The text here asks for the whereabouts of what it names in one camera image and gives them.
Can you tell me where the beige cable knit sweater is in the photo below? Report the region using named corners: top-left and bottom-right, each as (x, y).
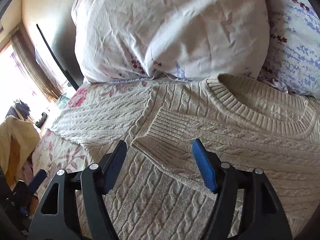
top-left (52, 74), bottom-right (319, 239)

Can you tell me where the floral bed quilt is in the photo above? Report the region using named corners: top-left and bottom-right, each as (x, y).
top-left (32, 80), bottom-right (157, 198)

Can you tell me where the yellow cloth pile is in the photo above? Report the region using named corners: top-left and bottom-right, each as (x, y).
top-left (1, 116), bottom-right (40, 186)

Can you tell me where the brown window curtain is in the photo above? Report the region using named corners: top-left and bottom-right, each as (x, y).
top-left (9, 22), bottom-right (62, 103)

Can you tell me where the black flat screen television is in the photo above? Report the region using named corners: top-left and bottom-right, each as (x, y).
top-left (35, 23), bottom-right (80, 91)

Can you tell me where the left pink floral pillow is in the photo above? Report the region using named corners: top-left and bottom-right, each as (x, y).
top-left (71, 0), bottom-right (270, 82)

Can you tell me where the right blue floral pillow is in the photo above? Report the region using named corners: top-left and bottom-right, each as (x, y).
top-left (258, 0), bottom-right (319, 98)

